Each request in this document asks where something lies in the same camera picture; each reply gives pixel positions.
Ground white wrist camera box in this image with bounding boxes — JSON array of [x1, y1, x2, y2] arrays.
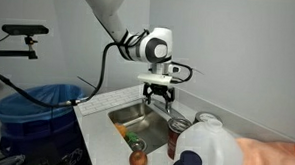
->
[[136, 72, 174, 88]]

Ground white tile pattern mat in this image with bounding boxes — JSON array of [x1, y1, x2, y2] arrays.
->
[[74, 80, 148, 119]]

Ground orange toy carrot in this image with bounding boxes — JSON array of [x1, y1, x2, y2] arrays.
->
[[114, 122, 140, 143]]

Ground chrome sink faucet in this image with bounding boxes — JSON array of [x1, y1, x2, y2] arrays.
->
[[141, 96, 188, 120]]

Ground blue trash bin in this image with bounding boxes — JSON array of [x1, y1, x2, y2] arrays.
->
[[0, 81, 98, 165]]

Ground black stereo camera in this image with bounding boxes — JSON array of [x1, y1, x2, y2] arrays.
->
[[0, 23, 50, 38]]

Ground stainless steel sink basin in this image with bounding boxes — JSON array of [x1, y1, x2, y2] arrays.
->
[[105, 101, 188, 157]]

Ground dark red metal tumbler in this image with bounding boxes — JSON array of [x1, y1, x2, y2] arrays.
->
[[165, 116, 193, 161]]

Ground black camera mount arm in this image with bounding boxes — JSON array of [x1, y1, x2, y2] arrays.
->
[[0, 34, 40, 61]]

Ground dark blue bottle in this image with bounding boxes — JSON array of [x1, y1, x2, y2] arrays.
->
[[170, 149, 207, 165]]

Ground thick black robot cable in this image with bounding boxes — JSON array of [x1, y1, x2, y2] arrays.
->
[[0, 22, 151, 114]]

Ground orange cloth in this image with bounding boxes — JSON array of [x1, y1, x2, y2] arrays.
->
[[233, 136, 295, 165]]

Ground translucent plastic milk jug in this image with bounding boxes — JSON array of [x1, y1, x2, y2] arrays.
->
[[173, 117, 246, 165]]

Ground red apple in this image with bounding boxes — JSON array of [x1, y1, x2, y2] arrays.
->
[[129, 149, 150, 165]]

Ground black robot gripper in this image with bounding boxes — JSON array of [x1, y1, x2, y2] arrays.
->
[[141, 82, 176, 113]]

